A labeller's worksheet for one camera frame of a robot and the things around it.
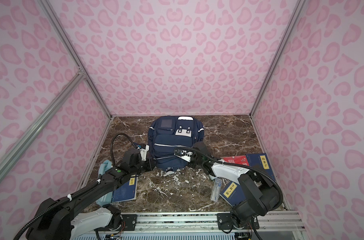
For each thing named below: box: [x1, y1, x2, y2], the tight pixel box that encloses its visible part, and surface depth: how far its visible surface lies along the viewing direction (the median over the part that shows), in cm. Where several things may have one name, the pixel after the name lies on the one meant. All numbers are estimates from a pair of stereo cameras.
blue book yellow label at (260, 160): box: [245, 153, 276, 181], surface depth 96 cm
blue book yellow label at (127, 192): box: [111, 174, 138, 203], surface depth 82 cm
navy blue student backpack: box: [147, 115, 205, 171], surface depth 103 cm
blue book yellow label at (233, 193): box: [219, 181, 246, 207], surface depth 83 cm
